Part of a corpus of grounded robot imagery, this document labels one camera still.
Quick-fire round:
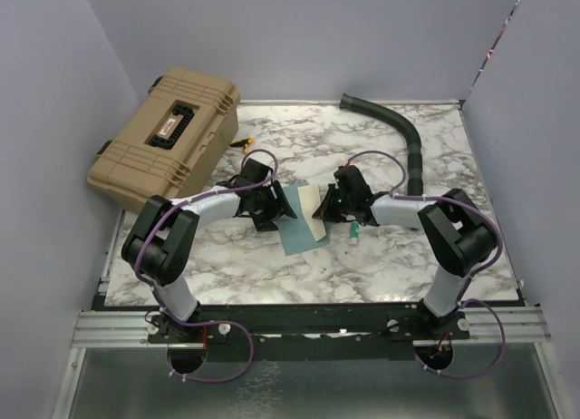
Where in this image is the black corrugated hose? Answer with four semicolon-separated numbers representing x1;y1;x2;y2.
339;92;429;232

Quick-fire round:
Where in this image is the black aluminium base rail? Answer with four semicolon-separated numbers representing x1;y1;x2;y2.
72;302;551;362

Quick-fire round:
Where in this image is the teal paper envelope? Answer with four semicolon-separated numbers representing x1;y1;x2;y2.
275;181;330;256

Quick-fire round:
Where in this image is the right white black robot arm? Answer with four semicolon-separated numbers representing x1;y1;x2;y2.
312;165;503;338

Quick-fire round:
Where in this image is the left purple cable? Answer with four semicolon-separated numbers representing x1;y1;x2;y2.
133;149;280;384

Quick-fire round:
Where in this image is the yellow handled thin screwdriver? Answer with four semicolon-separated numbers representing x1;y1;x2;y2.
230;138;254;149

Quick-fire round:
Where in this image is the green white glue stick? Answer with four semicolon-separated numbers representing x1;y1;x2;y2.
349;221;360;247

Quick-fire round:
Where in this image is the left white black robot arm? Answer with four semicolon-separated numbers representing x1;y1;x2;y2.
121;159;297;342

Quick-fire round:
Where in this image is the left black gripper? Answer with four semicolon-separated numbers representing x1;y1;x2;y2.
251;181;296;232

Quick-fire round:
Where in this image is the tan plastic tool case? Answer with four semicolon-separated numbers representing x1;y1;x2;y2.
87;67;240;213

